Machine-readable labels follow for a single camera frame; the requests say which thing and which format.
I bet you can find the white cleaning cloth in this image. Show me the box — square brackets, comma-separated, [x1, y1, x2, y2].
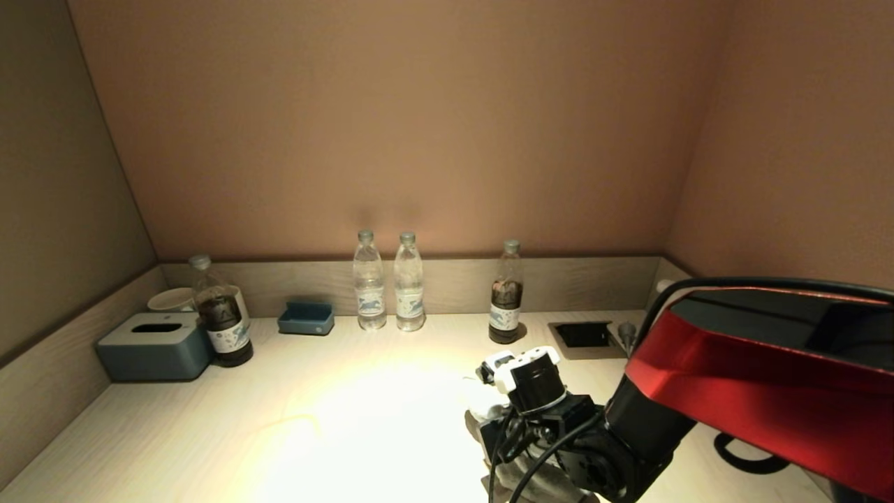
[463, 376, 601, 503]

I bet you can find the black recessed power socket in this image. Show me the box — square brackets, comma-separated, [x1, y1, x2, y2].
[548, 321, 627, 360]

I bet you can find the dark tea plastic bottle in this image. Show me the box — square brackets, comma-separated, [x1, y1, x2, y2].
[488, 239, 525, 345]
[189, 255, 254, 368]

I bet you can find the clear water plastic bottle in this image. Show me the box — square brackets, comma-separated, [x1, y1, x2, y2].
[353, 229, 387, 331]
[394, 231, 426, 333]

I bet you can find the small blue tray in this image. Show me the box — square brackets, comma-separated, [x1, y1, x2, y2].
[278, 302, 335, 337]

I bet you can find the white ceramic cup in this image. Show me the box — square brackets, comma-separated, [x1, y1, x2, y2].
[147, 288, 196, 313]
[227, 285, 251, 329]

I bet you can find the blue-grey tissue box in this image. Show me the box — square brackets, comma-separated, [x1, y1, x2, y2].
[96, 312, 214, 382]

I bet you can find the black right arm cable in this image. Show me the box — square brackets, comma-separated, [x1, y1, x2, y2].
[488, 277, 894, 503]

